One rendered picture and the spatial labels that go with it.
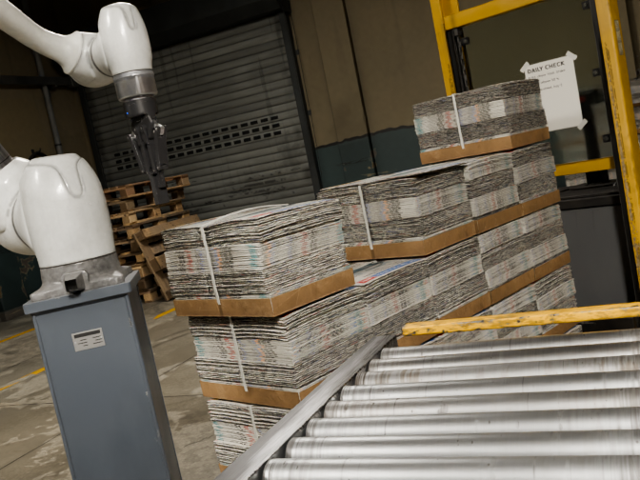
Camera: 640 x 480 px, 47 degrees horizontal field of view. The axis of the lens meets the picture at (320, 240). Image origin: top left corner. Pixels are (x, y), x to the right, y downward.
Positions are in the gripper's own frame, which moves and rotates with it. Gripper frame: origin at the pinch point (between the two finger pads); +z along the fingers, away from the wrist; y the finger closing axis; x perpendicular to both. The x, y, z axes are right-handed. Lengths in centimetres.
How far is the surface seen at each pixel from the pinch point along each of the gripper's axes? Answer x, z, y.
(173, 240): -9.8, 13.4, 12.9
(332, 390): 19, 37, -61
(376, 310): -45, 42, -18
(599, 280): -196, 74, -12
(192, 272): -9.0, 21.8, 7.1
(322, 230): -29.8, 17.9, -19.1
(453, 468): 35, 37, -93
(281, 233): -16.1, 15.6, -19.3
